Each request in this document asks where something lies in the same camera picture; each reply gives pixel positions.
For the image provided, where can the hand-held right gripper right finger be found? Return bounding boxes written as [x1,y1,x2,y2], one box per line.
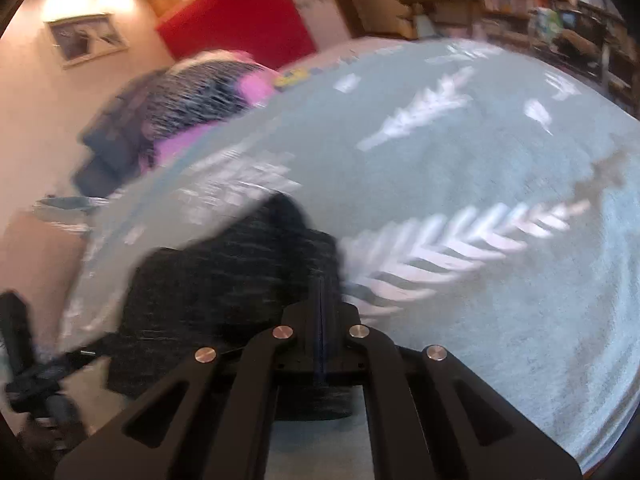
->
[322,290,583,480]

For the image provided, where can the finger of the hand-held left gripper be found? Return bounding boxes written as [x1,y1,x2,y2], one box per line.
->
[60,336,123,368]

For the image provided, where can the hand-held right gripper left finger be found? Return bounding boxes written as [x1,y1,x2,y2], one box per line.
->
[54,290,325,480]

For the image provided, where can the dark leopard print pants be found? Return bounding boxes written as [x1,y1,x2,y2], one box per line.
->
[106,192,357,422]

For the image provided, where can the beige pillow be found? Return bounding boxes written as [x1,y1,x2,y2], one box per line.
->
[0,209,96,361]

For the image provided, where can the leaf print pillow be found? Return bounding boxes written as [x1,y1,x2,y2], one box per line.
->
[32,192,111,233]

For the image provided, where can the teal leaf print blanket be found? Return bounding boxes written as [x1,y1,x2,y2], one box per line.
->
[57,35,640,480]

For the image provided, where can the grey padded headboard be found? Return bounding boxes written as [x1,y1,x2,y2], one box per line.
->
[71,71,168,197]

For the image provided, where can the leopard print cloth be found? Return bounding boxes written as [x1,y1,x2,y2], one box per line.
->
[139,59,253,147]

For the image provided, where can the pink blanket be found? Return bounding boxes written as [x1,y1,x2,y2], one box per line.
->
[142,49,282,171]

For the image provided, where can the blue and yellow toy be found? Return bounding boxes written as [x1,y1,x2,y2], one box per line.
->
[276,66,312,90]

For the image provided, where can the red mattress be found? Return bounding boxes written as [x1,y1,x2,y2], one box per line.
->
[155,0,322,70]

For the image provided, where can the wooden desk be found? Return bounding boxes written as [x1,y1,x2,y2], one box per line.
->
[397,0,478,43]

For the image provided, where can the brown bag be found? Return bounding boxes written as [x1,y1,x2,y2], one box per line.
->
[555,30,601,58]

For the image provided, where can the black metal chair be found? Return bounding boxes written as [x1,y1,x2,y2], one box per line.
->
[529,7,623,91]

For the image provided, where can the green patterned cloth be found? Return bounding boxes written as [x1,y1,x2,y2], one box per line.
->
[530,7,568,41]

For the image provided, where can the framed wall photo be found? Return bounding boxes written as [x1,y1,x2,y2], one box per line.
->
[44,12,129,69]

